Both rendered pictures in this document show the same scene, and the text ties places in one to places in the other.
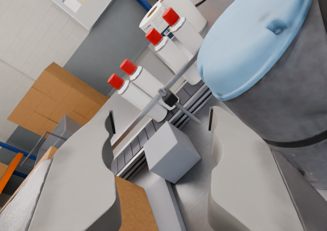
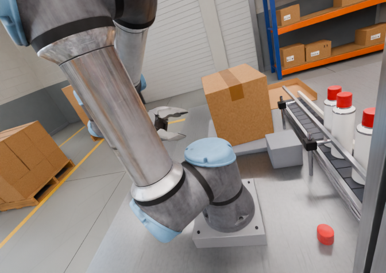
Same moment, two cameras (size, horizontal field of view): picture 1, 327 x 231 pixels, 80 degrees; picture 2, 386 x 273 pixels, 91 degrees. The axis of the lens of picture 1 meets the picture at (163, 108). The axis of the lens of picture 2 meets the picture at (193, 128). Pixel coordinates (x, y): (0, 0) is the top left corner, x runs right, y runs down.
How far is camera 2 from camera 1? 0.54 m
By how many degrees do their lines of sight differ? 81
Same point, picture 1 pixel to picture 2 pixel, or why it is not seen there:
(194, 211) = (244, 160)
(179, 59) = (356, 151)
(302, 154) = not seen: hidden behind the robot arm
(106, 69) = not seen: outside the picture
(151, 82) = (335, 126)
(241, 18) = (204, 147)
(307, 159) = not seen: hidden behind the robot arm
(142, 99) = (326, 121)
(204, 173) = (262, 168)
